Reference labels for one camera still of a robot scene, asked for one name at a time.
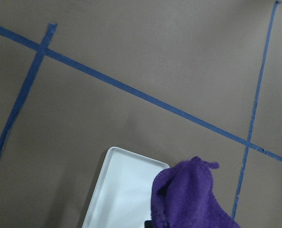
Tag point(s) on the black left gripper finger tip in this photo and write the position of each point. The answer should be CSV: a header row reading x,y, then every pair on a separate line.
x,y
148,224

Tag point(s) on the purple towel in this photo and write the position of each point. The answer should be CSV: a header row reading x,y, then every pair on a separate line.
x,y
182,197

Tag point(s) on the white rectangular plastic tray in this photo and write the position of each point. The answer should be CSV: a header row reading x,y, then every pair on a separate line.
x,y
121,197

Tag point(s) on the long horizontal blue tape strip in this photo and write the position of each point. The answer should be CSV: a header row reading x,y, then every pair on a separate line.
x,y
118,84

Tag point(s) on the blue tape strip left crossing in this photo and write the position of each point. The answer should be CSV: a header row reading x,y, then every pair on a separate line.
x,y
27,84

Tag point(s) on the blue tape strip crossing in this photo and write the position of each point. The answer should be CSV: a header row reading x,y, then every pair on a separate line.
x,y
254,109
27,84

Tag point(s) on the blue tape strip right crossing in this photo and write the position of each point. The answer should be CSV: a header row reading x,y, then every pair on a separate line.
x,y
254,109

